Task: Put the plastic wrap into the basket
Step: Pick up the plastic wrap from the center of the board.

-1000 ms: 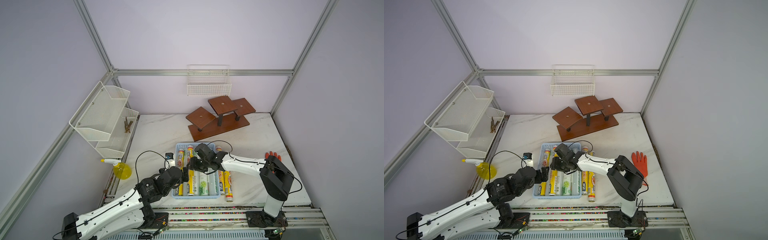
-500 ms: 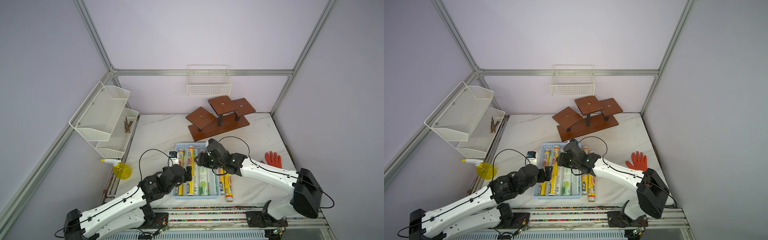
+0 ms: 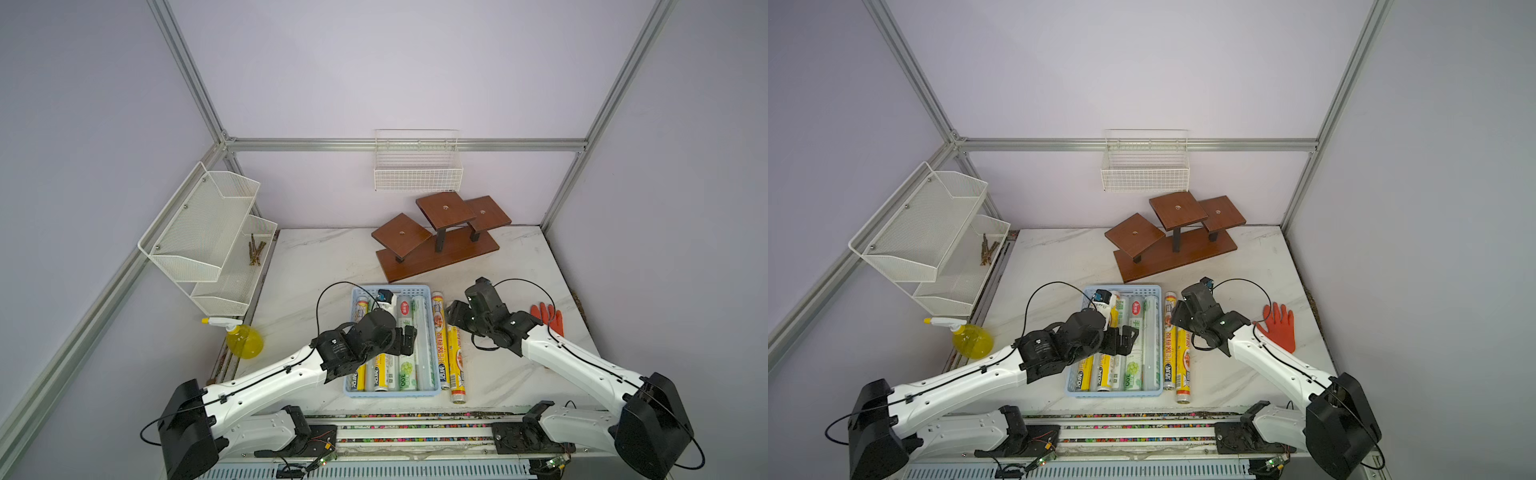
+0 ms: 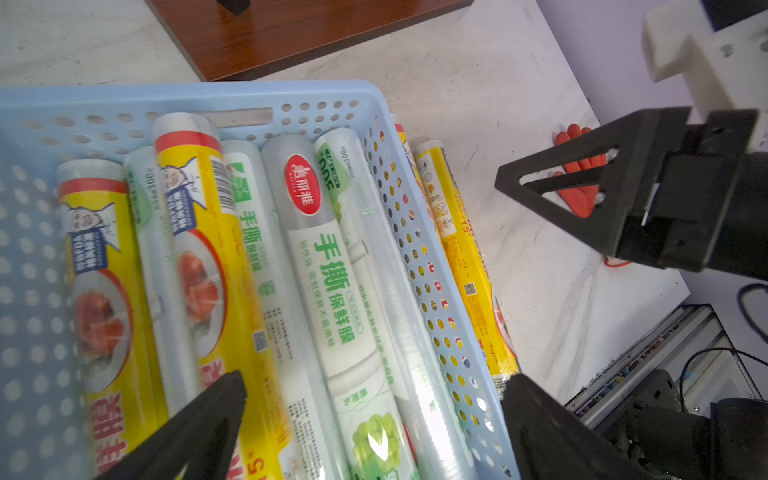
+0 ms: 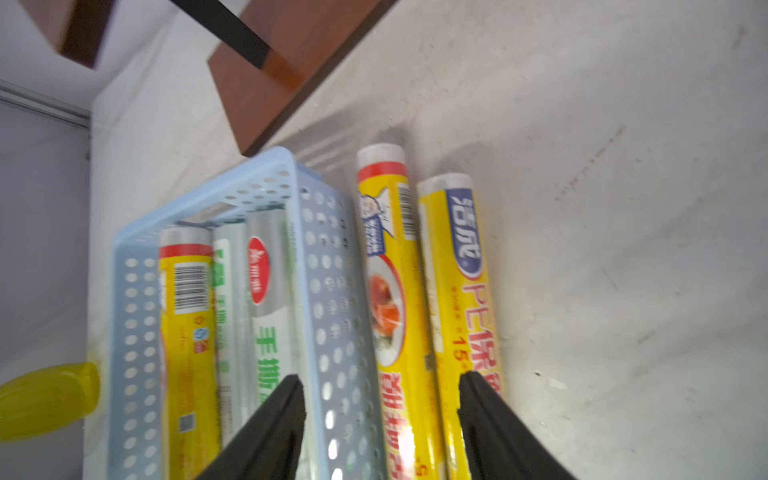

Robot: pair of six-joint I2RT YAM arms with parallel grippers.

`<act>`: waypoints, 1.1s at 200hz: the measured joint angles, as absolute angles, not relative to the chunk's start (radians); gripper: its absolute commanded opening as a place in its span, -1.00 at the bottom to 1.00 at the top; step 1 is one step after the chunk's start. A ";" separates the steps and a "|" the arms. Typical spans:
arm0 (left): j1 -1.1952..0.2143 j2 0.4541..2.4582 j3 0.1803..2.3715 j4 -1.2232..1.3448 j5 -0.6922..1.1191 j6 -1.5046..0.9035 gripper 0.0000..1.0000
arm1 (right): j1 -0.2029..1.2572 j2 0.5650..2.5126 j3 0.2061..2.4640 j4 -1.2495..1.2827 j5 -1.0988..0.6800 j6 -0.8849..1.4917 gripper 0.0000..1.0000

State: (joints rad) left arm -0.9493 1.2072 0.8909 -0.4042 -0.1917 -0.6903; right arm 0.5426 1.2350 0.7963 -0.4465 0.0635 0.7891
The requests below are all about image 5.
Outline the brown wooden tiered stand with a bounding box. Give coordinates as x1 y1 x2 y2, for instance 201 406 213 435
17 0 400 158

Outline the yellow wrap roll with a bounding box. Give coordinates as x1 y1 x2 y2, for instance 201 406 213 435
158 226 221 479
417 173 503 479
357 143 448 479

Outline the light blue plastic basket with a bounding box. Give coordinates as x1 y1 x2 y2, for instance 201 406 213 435
104 147 387 479

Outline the white green wrap roll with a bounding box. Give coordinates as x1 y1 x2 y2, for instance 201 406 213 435
213 223 258 445
246 208 300 404

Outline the yellow spray bottle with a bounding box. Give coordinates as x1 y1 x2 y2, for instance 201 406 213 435
1 362 100 443

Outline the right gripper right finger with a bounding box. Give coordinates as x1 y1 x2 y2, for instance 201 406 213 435
458 371 574 480

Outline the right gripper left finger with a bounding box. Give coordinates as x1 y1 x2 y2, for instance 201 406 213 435
198 374 306 480

